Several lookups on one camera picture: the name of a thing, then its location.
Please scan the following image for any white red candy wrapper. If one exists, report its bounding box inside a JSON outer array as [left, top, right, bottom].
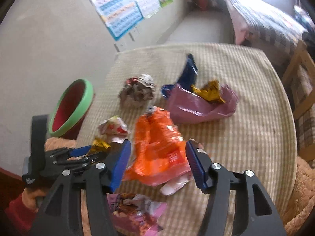
[[98, 116, 129, 135]]

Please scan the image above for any pink white paper wrapper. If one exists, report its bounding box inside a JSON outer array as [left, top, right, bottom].
[[160, 173, 192, 196]]

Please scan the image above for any orange plastic bag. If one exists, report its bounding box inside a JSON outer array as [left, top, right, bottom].
[[123, 106, 191, 186]]

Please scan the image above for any purple snack bag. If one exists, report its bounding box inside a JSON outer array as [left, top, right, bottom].
[[107, 193, 167, 235]]

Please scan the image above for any pink plastic bag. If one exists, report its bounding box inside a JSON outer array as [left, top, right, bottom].
[[166, 85, 239, 124]]

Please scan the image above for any red grey paper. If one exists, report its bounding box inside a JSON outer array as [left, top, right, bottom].
[[118, 74, 156, 108]]

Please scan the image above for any yellow snack wrapper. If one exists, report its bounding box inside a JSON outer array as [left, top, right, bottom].
[[191, 80, 225, 104]]

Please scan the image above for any dark blue snack wrapper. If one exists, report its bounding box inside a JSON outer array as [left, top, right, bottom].
[[161, 54, 199, 99]]

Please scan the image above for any green red trash bin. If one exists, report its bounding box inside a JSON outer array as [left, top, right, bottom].
[[49, 79, 95, 140]]

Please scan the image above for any beige checked table cloth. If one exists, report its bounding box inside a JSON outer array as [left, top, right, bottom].
[[76, 42, 298, 236]]

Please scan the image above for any orange fuzzy cushion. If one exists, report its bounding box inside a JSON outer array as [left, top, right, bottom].
[[283, 156, 314, 235]]

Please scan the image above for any wooden chair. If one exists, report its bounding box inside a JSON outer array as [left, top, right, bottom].
[[281, 40, 314, 162]]

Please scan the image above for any bed with checked quilt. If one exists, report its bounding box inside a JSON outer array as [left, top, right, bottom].
[[225, 0, 308, 54]]

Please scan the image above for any red bucket on floor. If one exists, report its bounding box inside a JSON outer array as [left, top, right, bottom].
[[197, 0, 209, 11]]

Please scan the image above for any white wall socket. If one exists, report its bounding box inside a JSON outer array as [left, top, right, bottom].
[[129, 29, 139, 41]]

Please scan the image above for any blue pinyin wall poster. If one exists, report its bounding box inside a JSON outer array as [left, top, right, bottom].
[[90, 0, 143, 41]]

